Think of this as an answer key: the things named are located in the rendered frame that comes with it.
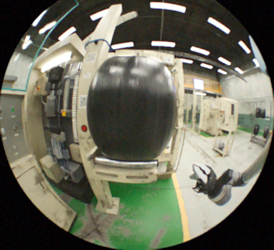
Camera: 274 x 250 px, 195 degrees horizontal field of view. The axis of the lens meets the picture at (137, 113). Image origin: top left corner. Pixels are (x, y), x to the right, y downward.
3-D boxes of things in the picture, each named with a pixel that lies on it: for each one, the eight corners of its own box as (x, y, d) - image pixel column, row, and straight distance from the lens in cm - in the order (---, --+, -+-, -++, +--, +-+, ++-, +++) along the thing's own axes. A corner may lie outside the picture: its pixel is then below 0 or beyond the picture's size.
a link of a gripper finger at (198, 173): (180, 173, 34) (194, 186, 39) (192, 170, 30) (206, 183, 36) (184, 167, 36) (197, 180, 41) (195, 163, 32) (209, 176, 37)
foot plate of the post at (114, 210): (95, 209, 131) (94, 208, 127) (100, 194, 140) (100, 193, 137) (117, 214, 125) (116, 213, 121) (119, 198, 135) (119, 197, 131)
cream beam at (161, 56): (113, 61, 83) (115, 49, 92) (118, 72, 105) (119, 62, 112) (175, 66, 89) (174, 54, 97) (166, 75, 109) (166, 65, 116)
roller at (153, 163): (97, 154, 52) (96, 161, 53) (93, 155, 48) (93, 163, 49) (156, 158, 49) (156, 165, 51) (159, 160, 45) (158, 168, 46)
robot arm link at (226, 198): (220, 194, 65) (215, 208, 62) (213, 187, 55) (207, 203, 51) (234, 188, 62) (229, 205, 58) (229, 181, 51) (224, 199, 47)
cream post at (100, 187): (101, 207, 131) (111, 5, 142) (104, 199, 135) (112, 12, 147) (112, 209, 128) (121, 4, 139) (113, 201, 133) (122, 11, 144)
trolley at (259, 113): (265, 148, 531) (270, 100, 523) (248, 141, 557) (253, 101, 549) (266, 145, 596) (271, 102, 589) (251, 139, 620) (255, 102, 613)
